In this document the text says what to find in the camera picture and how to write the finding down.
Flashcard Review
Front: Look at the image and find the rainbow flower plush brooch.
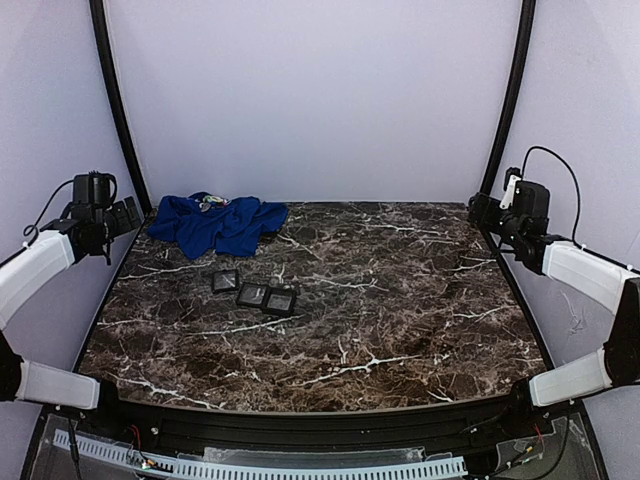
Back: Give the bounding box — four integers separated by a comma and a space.
196, 193, 230, 212

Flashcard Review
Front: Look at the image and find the right black frame post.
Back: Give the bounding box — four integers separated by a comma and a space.
480, 0, 537, 195

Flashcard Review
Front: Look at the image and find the black display box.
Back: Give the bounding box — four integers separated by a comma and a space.
236, 282, 270, 308
261, 288, 297, 316
211, 269, 240, 294

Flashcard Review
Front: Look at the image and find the black frame post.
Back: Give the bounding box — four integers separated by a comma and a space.
480, 0, 537, 195
88, 0, 152, 216

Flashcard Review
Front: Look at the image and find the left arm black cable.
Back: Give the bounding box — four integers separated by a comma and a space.
22, 178, 76, 246

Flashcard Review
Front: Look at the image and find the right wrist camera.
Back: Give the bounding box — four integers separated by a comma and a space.
499, 167, 550, 220

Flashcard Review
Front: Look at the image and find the blue printed t-shirt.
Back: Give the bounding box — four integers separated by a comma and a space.
147, 192, 289, 260

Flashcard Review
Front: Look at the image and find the black display box middle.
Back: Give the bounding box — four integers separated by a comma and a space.
236, 282, 270, 308

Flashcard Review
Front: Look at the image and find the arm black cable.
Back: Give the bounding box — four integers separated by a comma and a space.
22, 178, 76, 246
521, 145, 584, 246

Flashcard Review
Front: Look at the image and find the left black frame post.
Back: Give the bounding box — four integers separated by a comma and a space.
88, 0, 152, 216

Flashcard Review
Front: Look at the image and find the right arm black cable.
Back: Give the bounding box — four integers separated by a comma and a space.
521, 145, 584, 246

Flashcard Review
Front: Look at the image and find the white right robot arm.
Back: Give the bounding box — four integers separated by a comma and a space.
469, 193, 639, 409

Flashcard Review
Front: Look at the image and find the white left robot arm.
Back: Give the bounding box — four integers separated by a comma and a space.
1, 196, 141, 411

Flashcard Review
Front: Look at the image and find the black display box near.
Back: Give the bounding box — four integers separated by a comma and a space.
261, 288, 297, 316

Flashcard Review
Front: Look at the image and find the white slotted cable duct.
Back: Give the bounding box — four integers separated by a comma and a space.
76, 435, 469, 480

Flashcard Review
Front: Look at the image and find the black display box far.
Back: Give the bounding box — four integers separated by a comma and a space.
211, 269, 240, 294

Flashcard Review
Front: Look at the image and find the black front aluminium rail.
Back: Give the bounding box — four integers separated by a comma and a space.
121, 400, 511, 453

